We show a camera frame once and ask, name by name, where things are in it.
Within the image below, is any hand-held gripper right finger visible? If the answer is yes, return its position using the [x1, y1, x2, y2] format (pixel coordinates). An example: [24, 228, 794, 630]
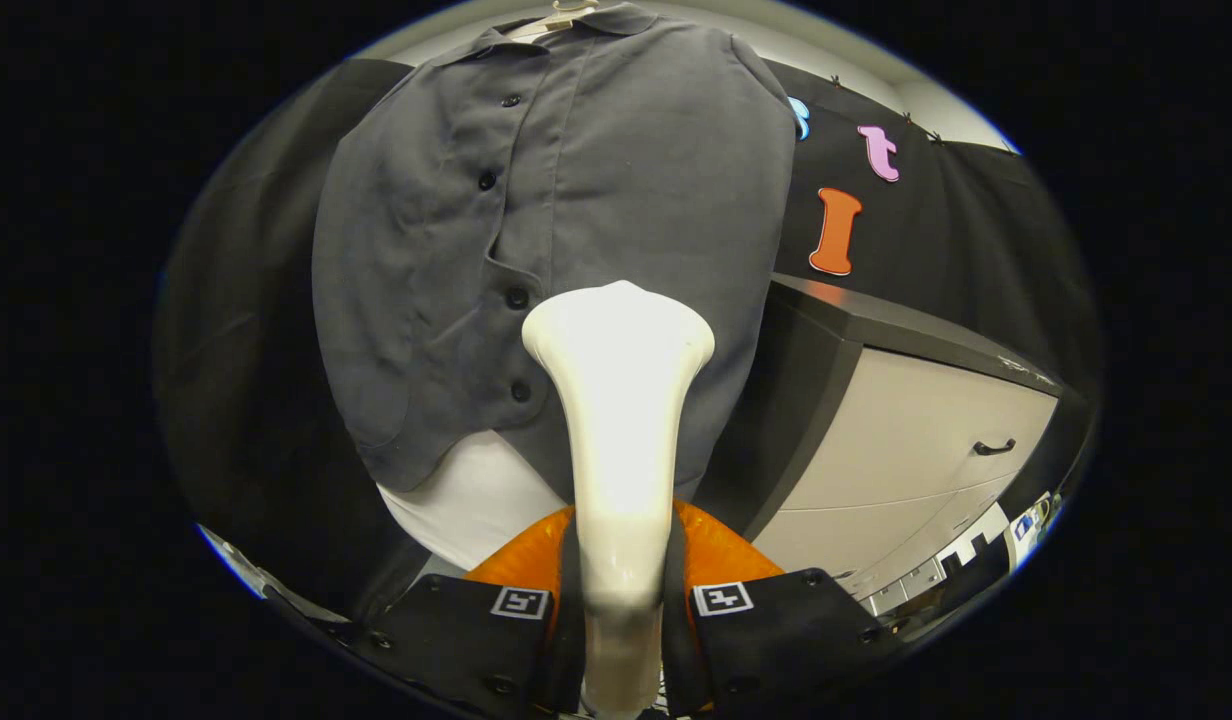
[666, 500, 905, 717]

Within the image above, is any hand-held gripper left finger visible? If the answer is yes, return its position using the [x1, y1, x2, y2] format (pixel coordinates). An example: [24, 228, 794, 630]
[348, 505, 585, 717]

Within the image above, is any grey button shirt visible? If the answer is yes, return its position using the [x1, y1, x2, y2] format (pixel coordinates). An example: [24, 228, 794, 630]
[311, 2, 799, 506]

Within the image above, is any white mannequin torso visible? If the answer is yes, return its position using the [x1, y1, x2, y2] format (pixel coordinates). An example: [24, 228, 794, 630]
[376, 0, 602, 573]

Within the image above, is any grey and beige cabinet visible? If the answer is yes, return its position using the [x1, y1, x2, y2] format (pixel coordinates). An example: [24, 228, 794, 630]
[691, 272, 1092, 601]

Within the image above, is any white flat panel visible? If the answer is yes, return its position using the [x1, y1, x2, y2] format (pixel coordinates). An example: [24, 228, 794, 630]
[931, 503, 1010, 571]

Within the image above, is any white side table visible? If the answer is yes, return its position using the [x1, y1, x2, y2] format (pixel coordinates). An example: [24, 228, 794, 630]
[1006, 490, 1065, 546]

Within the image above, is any black backdrop cloth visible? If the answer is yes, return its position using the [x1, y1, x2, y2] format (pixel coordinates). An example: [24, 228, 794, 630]
[156, 55, 1102, 621]

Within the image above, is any row of black backdrop clips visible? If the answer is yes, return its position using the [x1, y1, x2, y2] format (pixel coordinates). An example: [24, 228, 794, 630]
[826, 75, 942, 141]

